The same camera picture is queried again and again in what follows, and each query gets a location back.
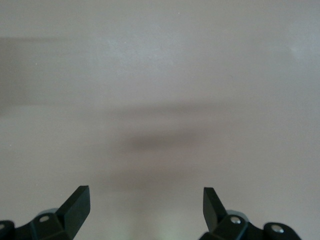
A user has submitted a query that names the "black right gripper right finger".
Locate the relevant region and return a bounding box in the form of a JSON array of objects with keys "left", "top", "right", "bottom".
[{"left": 198, "top": 186, "right": 301, "bottom": 240}]

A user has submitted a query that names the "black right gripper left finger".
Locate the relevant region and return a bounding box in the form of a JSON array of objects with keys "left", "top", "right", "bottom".
[{"left": 0, "top": 185, "right": 91, "bottom": 240}]

